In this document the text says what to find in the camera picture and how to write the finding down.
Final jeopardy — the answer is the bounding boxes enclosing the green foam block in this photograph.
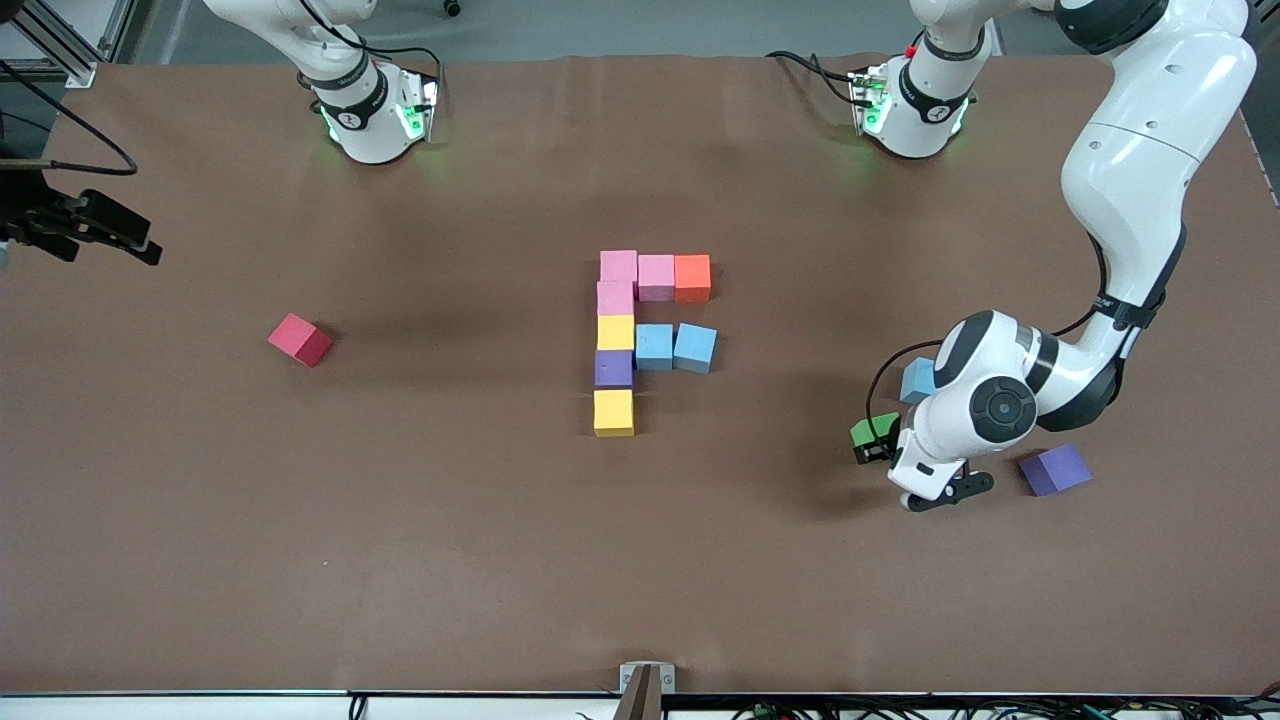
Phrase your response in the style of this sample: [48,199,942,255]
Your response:
[849,412,902,453]

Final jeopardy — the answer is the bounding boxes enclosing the blue foam block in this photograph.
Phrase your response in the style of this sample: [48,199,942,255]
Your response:
[635,323,676,372]
[673,323,719,375]
[899,357,941,406]

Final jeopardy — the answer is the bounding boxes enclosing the orange foam block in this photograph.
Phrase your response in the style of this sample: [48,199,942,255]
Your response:
[674,254,713,305]

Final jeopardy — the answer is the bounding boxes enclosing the red foam block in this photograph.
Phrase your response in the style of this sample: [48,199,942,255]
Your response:
[267,312,334,368]

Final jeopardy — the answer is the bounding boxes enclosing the brown table cover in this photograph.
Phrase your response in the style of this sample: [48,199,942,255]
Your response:
[0,52,1280,696]

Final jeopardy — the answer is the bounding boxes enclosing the metal base connector plate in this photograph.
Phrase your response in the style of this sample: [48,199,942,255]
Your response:
[398,68,442,143]
[848,65,893,136]

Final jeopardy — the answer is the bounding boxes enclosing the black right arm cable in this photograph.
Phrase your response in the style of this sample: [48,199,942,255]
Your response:
[0,60,139,177]

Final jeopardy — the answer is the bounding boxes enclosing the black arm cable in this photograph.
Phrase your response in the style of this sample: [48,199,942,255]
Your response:
[864,232,1113,441]
[0,60,139,177]

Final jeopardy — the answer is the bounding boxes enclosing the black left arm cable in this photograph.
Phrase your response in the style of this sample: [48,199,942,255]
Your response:
[864,232,1113,441]

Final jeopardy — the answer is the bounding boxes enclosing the aluminium frame profile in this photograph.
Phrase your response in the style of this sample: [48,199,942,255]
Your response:
[1195,0,1280,79]
[0,0,136,91]

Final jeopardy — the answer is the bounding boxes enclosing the tangled cable bundle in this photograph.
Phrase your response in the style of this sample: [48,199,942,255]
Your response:
[730,695,1280,720]

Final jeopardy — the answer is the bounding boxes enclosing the black base power cable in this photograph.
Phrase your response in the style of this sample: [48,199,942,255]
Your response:
[345,25,446,86]
[765,50,863,107]

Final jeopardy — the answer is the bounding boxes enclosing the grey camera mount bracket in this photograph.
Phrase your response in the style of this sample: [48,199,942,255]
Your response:
[618,660,677,720]

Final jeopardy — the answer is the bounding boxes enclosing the white table edge rail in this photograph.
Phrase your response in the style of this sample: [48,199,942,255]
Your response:
[0,690,1280,720]

